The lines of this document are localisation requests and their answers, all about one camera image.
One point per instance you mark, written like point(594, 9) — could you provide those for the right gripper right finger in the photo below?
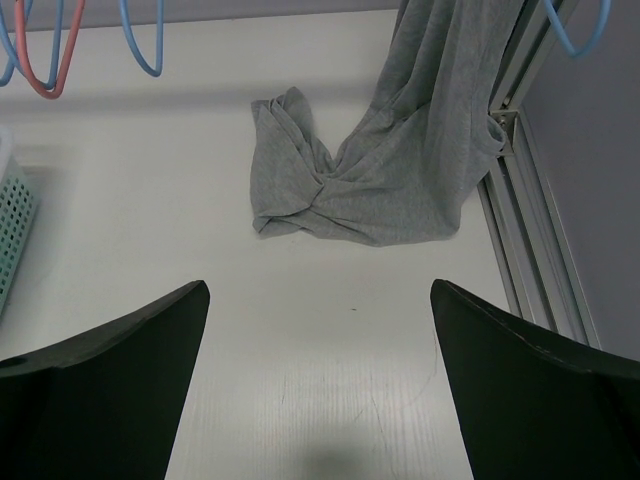
point(532, 404)

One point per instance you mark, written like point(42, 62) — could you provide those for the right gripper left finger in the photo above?
point(106, 403)

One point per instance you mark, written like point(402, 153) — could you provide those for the blue wire hanger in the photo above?
point(9, 47)
point(49, 85)

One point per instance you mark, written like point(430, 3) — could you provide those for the white plastic basket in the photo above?
point(19, 202)

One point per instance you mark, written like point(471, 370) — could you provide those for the dark grey tank top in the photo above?
point(424, 144)

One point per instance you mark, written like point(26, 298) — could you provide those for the pink wire hanger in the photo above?
point(64, 66)

